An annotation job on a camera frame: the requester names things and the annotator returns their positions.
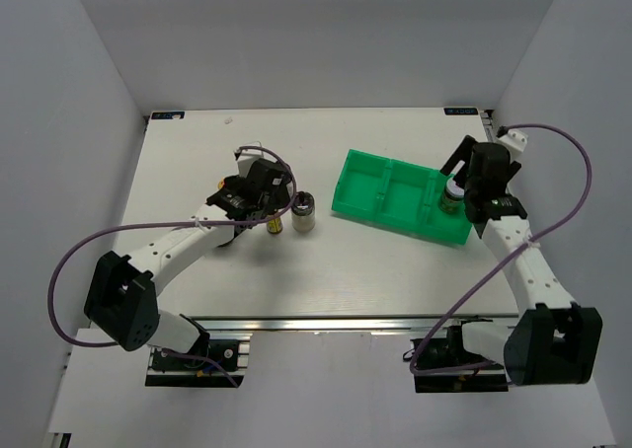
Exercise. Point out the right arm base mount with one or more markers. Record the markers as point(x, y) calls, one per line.
point(446, 350)

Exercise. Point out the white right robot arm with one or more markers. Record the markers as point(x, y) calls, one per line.
point(555, 339)

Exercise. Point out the blue corner label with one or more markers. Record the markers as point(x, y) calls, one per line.
point(458, 111)
point(167, 115)

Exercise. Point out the blue left corner label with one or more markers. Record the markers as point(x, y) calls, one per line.
point(167, 115)

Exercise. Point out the glass shaker black lid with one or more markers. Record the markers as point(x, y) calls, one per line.
point(303, 212)

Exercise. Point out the small brown yellow-label bottle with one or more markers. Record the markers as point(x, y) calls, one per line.
point(274, 225)

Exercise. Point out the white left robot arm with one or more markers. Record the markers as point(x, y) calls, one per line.
point(123, 296)

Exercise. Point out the blue right corner label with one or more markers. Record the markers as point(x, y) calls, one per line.
point(458, 111)

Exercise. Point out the green three-compartment bin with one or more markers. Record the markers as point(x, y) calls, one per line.
point(399, 196)

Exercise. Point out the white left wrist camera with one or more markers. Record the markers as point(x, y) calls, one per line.
point(246, 156)

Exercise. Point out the red-lid sauce jar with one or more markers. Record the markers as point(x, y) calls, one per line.
point(226, 244)

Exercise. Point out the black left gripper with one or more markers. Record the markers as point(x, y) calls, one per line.
point(280, 199)

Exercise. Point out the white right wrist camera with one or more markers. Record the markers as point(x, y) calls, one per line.
point(513, 139)

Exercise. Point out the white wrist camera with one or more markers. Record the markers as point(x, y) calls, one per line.
point(513, 139)
point(246, 156)

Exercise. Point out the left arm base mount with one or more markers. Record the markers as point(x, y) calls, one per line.
point(222, 365)

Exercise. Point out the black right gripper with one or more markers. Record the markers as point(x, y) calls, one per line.
point(463, 153)

